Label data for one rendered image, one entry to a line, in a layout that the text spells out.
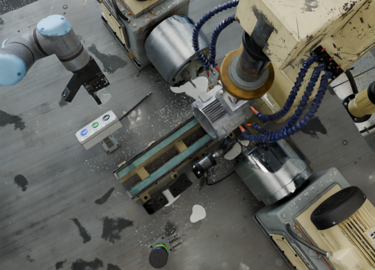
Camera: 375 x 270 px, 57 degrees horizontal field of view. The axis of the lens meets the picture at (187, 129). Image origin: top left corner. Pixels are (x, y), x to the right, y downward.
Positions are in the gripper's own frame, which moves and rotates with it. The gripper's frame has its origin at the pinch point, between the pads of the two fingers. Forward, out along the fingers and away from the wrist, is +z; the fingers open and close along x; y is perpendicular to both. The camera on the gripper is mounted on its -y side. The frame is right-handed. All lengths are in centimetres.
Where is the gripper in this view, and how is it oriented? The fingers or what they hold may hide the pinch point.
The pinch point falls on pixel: (101, 107)
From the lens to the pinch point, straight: 135.0
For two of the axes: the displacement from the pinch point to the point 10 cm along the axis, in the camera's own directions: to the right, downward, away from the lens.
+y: 8.0, -5.7, 1.8
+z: 2.9, 6.3, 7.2
